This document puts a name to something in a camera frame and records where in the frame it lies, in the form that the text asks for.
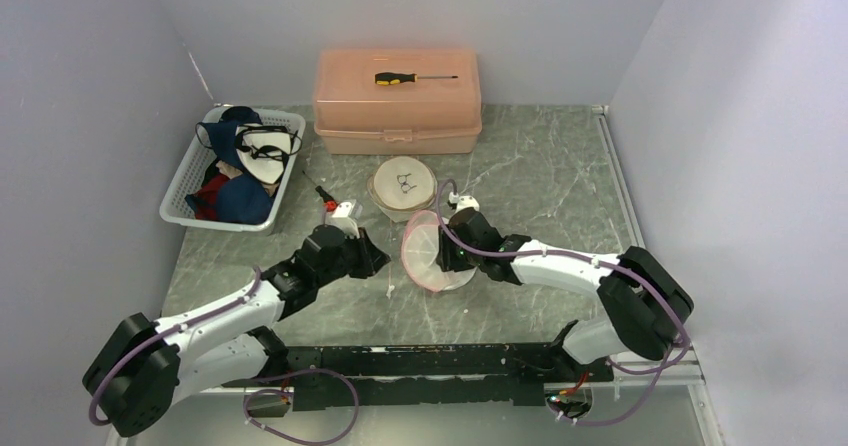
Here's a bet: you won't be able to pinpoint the white plastic basket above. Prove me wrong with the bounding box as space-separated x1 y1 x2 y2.
159 104 306 236

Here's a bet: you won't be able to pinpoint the white bra black straps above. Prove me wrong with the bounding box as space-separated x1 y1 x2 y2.
233 123 304 185

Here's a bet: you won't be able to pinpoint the small yellow black screwdriver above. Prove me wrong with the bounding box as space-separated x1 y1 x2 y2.
302 170 338 211

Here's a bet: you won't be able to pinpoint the pink plastic storage box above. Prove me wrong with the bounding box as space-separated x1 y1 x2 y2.
313 49 482 155

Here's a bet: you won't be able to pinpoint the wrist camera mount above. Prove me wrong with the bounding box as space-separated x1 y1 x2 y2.
447 193 480 213
324 200 363 238

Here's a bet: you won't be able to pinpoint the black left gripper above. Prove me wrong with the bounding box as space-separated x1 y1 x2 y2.
315 226 390 288

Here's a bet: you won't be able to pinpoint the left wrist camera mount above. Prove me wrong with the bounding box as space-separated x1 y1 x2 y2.
324 200 363 238

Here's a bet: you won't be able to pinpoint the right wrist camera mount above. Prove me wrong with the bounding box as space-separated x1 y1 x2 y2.
447 193 480 213

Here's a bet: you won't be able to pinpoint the navy blue bra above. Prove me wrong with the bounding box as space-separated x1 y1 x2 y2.
195 106 273 225

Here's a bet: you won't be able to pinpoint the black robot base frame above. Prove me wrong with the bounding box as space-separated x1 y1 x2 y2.
226 342 614 412

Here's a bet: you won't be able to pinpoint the red bra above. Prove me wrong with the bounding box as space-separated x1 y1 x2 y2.
185 174 229 221

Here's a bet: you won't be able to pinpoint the beige lace bra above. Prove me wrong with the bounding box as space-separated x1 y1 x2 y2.
214 160 279 197

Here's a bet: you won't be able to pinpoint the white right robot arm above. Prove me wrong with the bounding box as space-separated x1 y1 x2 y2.
437 208 694 381

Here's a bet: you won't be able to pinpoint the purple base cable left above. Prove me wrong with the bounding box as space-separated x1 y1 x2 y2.
242 368 361 446

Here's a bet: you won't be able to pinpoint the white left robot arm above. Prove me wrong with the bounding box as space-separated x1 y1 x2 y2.
82 225 390 437

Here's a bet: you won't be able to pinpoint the beige mesh laundry bag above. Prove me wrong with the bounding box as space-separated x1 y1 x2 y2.
367 156 437 223

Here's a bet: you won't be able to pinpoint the white mesh bag red zipper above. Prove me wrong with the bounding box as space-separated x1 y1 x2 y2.
401 210 475 293

